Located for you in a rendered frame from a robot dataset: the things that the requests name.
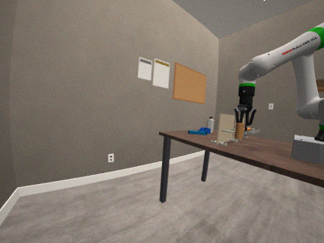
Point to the small blue bin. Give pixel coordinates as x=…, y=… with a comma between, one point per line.
x=208, y=130

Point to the grey bottle with black cap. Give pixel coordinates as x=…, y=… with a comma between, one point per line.
x=210, y=124

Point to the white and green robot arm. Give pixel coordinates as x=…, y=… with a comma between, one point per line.
x=309, y=104

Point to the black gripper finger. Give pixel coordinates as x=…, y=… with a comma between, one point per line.
x=237, y=116
x=247, y=123

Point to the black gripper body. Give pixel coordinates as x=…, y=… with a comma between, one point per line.
x=248, y=100

